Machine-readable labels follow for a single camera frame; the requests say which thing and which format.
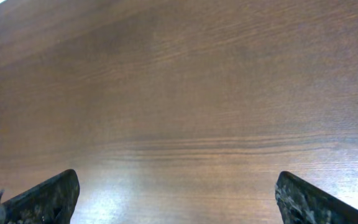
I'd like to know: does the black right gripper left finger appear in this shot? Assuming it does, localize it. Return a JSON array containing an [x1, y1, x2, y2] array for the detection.
[[0, 169, 80, 224]]

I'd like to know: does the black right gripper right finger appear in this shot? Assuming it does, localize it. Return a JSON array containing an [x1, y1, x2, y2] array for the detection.
[[275, 171, 358, 224]]

